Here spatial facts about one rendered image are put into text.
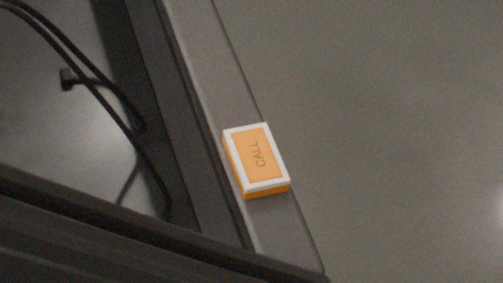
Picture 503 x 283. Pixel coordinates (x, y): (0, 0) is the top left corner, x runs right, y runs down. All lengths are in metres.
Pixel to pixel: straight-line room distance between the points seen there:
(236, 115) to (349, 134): 1.26
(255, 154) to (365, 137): 1.30
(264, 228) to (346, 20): 1.54
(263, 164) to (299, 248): 0.06
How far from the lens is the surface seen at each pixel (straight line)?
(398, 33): 2.18
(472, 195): 1.94
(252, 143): 0.68
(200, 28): 0.76
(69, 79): 0.88
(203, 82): 0.73
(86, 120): 0.86
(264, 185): 0.66
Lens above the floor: 1.49
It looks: 51 degrees down
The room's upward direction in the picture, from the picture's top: 7 degrees clockwise
